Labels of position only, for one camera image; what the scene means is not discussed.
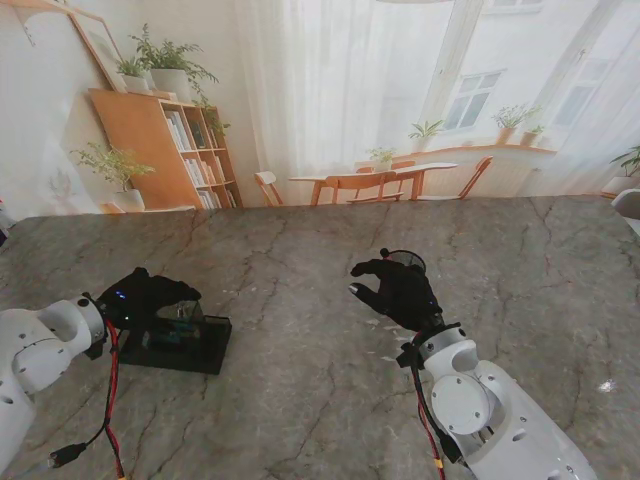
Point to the black mesh pen cup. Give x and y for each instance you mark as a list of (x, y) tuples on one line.
[(410, 257)]

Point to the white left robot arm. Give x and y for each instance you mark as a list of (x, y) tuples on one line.
[(35, 350)]

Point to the black mesh desk organizer tray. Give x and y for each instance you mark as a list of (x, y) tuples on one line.
[(210, 350)]

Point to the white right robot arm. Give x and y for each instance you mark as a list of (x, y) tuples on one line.
[(480, 410)]

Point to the printed room scene backdrop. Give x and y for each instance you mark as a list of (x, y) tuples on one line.
[(325, 75)]

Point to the yellow binder clip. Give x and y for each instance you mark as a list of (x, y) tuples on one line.
[(184, 310)]

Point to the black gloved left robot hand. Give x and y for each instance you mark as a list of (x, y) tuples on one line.
[(140, 300)]

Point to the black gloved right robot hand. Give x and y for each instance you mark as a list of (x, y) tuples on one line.
[(405, 295)]

